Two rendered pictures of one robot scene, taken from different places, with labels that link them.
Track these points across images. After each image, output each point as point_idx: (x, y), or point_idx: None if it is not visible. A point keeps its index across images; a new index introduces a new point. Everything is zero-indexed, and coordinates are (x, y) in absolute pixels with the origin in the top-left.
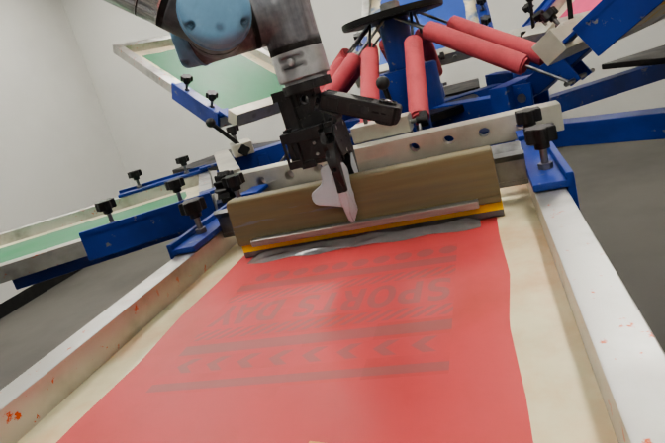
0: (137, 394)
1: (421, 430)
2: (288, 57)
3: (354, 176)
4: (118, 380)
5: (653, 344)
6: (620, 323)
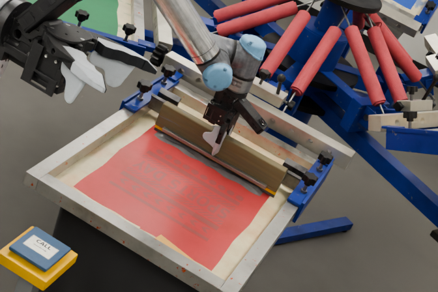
0: (105, 180)
1: (190, 250)
2: (234, 79)
3: (227, 138)
4: (96, 168)
5: (253, 266)
6: (253, 259)
